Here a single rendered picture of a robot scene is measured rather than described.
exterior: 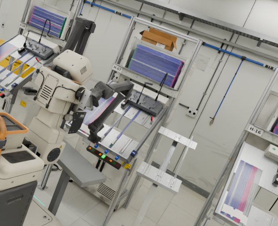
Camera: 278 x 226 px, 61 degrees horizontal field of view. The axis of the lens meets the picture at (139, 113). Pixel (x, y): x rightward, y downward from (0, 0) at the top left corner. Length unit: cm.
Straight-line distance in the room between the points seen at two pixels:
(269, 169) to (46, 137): 174
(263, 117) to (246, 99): 133
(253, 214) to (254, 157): 48
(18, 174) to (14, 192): 11
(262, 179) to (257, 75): 192
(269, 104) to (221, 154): 159
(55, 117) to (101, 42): 304
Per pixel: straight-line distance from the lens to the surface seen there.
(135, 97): 232
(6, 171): 126
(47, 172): 251
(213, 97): 373
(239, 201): 202
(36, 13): 328
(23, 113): 307
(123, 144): 207
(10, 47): 329
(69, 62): 151
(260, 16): 393
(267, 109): 242
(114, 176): 245
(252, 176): 214
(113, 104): 185
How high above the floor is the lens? 148
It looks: 11 degrees down
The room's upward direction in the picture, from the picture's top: 23 degrees clockwise
